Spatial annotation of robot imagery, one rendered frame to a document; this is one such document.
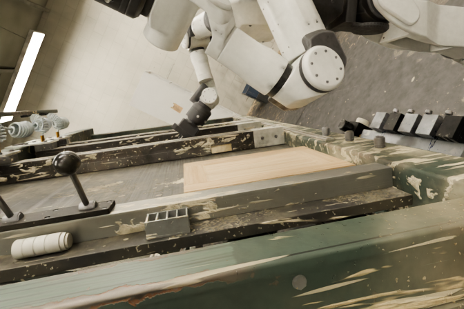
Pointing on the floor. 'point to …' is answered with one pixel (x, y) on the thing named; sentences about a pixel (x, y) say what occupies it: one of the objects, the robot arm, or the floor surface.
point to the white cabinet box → (168, 99)
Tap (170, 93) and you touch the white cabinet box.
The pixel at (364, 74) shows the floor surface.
